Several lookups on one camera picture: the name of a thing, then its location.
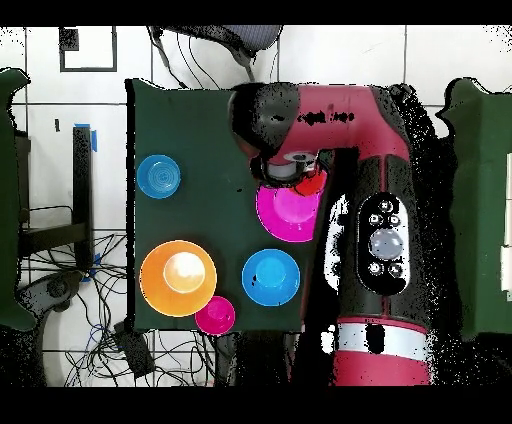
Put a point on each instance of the green cloth side table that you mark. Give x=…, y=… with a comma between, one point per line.
x=480, y=160
x=8, y=200

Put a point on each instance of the black square floor frame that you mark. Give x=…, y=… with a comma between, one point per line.
x=88, y=70

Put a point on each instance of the blue tape strip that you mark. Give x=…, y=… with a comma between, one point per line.
x=94, y=142

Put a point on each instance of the small blue bowl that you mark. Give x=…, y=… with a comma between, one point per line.
x=158, y=176

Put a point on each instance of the white box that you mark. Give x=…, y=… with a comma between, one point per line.
x=507, y=268

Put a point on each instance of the orange cup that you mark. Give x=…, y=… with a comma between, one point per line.
x=310, y=184

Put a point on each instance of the black metal stand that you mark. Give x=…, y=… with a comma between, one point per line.
x=82, y=180

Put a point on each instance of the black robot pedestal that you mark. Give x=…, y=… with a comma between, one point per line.
x=260, y=360

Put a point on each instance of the dark green tablecloth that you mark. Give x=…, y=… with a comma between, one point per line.
x=192, y=132

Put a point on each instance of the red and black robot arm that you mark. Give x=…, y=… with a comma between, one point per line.
x=340, y=120

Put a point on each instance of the medium blue bowl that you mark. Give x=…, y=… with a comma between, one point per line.
x=270, y=277

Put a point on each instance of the black chair base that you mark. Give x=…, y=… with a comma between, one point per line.
x=56, y=288

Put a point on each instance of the small pink-red bowl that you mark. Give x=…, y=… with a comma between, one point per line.
x=216, y=316

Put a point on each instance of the large orange bowl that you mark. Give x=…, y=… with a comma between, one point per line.
x=160, y=288

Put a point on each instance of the black power strip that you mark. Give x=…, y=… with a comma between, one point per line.
x=134, y=352

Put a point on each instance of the large pink bowl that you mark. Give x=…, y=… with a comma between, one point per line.
x=288, y=216

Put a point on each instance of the grey mesh office chair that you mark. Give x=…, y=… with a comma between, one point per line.
x=248, y=36

